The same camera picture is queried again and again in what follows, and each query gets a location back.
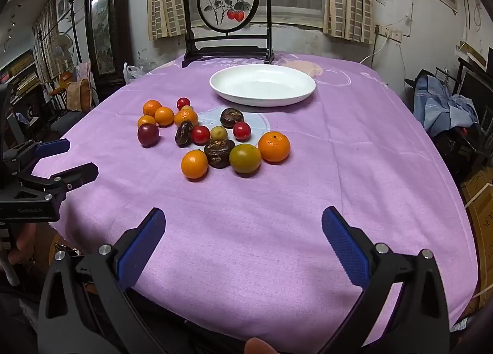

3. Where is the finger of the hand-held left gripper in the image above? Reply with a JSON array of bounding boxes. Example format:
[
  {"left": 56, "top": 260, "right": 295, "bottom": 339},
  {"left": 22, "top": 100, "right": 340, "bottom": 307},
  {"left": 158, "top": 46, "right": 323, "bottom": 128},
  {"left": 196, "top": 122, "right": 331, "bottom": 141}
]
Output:
[
  {"left": 2, "top": 138, "right": 71, "bottom": 172},
  {"left": 17, "top": 162, "right": 100, "bottom": 201}
]

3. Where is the dark red plum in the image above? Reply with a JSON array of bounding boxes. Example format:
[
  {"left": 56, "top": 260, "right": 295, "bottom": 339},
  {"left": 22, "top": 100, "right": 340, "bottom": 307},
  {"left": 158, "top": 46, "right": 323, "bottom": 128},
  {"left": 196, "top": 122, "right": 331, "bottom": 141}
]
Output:
[{"left": 137, "top": 123, "right": 160, "bottom": 148}]

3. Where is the blue clothes pile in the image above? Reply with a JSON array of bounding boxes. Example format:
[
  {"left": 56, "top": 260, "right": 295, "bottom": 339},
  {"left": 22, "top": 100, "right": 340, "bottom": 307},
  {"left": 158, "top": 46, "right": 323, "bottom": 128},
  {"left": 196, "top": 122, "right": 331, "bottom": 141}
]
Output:
[{"left": 414, "top": 74, "right": 480, "bottom": 138}]

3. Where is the purple tablecloth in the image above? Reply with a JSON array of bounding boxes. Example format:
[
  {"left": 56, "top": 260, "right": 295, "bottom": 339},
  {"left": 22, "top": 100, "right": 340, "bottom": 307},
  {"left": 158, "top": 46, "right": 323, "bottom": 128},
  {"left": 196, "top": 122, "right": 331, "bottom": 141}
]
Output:
[{"left": 33, "top": 53, "right": 478, "bottom": 354}]

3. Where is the green-orange mandarin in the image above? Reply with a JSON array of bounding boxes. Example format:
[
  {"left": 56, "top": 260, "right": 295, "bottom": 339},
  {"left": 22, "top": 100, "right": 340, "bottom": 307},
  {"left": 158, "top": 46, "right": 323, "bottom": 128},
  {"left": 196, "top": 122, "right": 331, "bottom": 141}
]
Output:
[{"left": 229, "top": 143, "right": 263, "bottom": 175}]

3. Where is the round painted table screen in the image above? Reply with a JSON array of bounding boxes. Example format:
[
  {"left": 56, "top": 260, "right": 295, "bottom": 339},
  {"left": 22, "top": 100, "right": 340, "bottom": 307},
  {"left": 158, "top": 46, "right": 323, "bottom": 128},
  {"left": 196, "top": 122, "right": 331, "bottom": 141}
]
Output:
[{"left": 181, "top": 0, "right": 275, "bottom": 68}]

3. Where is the white plastic bag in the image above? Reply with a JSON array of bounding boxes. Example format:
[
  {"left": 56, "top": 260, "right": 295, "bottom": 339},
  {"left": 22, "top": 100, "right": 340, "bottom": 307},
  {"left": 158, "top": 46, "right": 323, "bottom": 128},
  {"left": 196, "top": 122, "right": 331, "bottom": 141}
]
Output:
[{"left": 123, "top": 62, "right": 147, "bottom": 85}]

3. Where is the black monitor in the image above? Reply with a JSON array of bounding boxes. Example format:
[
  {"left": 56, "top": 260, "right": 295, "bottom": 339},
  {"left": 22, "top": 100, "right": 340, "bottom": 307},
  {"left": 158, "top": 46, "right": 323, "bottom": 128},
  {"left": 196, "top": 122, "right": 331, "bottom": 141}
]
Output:
[{"left": 460, "top": 69, "right": 493, "bottom": 108}]

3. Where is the standing fan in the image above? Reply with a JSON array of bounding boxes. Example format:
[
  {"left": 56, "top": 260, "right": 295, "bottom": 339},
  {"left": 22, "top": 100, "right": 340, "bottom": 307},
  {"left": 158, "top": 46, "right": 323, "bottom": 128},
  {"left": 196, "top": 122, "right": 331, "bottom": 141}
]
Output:
[{"left": 50, "top": 32, "right": 75, "bottom": 73}]

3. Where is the brown cushion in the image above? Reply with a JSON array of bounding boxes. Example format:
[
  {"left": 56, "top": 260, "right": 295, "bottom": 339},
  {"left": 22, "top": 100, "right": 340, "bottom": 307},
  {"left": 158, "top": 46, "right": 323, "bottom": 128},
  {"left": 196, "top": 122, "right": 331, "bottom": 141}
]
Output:
[{"left": 66, "top": 79, "right": 93, "bottom": 112}]

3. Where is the large orange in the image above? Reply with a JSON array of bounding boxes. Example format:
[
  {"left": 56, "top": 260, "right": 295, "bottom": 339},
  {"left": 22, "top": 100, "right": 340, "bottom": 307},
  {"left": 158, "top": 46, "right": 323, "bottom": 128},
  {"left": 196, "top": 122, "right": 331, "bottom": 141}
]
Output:
[{"left": 257, "top": 131, "right": 291, "bottom": 163}]

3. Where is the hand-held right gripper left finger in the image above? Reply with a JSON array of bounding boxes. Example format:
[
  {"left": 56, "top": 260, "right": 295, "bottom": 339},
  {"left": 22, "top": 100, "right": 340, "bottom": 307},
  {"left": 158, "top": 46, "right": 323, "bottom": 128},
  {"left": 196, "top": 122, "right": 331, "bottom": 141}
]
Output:
[{"left": 38, "top": 208, "right": 181, "bottom": 354}]

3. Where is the black hat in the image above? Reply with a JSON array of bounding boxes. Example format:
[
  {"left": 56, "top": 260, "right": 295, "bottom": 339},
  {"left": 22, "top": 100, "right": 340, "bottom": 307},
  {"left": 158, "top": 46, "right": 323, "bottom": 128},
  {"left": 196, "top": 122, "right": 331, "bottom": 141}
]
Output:
[{"left": 404, "top": 69, "right": 436, "bottom": 90}]

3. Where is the white oval plate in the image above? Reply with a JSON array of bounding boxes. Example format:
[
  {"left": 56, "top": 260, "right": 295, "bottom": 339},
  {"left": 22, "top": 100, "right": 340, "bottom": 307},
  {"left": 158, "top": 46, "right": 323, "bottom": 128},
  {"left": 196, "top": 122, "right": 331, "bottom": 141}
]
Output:
[{"left": 209, "top": 65, "right": 316, "bottom": 107}]

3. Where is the person's right hand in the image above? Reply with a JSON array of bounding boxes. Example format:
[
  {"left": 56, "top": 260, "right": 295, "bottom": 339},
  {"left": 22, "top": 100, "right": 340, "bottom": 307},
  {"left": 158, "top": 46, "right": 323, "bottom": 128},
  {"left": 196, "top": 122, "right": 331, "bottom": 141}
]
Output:
[{"left": 244, "top": 336, "right": 277, "bottom": 354}]

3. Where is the black coat stand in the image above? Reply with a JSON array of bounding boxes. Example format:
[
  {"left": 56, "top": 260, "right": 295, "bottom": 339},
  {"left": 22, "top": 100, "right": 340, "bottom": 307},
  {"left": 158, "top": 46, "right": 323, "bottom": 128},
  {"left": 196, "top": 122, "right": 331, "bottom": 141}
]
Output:
[{"left": 67, "top": 0, "right": 83, "bottom": 66}]

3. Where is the person's left hand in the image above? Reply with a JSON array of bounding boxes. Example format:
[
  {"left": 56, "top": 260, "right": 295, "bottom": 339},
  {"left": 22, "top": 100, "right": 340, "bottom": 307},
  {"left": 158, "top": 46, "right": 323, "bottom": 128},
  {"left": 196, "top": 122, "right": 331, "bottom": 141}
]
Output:
[{"left": 8, "top": 223, "right": 38, "bottom": 266}]

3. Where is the medium orange mandarin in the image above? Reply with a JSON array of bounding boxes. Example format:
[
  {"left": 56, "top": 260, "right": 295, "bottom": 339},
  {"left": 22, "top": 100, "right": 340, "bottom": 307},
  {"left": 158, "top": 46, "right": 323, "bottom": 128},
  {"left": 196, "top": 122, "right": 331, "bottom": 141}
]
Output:
[
  {"left": 181, "top": 149, "right": 209, "bottom": 180},
  {"left": 174, "top": 109, "right": 199, "bottom": 128}
]

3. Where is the wall socket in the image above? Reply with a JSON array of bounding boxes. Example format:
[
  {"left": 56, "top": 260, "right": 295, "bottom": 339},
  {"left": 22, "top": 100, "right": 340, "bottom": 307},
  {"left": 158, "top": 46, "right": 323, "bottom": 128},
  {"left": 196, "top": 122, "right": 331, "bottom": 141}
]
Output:
[{"left": 375, "top": 26, "right": 402, "bottom": 41}]

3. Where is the small dark water chestnut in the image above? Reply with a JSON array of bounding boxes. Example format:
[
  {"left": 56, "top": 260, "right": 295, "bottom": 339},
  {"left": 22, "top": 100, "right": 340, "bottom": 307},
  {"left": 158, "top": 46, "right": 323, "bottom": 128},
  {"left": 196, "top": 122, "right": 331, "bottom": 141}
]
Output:
[{"left": 175, "top": 120, "right": 194, "bottom": 148}]

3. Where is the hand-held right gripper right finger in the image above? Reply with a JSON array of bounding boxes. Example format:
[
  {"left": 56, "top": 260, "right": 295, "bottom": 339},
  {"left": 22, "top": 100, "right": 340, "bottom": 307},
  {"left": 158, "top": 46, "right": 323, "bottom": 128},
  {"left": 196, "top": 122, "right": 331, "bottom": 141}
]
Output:
[{"left": 320, "top": 206, "right": 451, "bottom": 354}]

